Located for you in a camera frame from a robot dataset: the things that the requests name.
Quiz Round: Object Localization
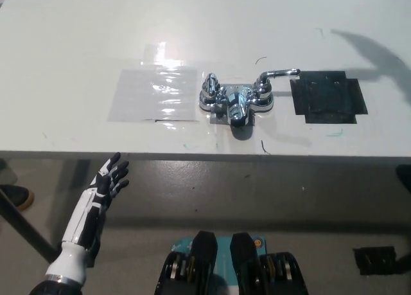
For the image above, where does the chrome two-handle faucet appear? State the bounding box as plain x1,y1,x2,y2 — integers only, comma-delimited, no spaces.
198,67,301,129

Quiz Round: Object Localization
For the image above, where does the black object at floor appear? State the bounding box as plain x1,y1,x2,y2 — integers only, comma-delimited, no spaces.
395,163,411,193

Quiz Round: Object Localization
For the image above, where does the black taped square patch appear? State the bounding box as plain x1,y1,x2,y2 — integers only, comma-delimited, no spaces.
289,70,369,125

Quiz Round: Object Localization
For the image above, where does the clear plastic sheet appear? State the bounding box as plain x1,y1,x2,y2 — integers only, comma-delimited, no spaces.
107,68,200,123

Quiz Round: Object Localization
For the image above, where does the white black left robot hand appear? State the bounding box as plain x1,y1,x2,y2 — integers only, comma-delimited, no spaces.
60,152,130,253

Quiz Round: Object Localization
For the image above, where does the black table leg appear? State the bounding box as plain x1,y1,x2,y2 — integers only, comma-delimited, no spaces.
0,190,59,264

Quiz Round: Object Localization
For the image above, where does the black shoe tan sole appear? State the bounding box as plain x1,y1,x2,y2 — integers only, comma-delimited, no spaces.
0,184,36,211

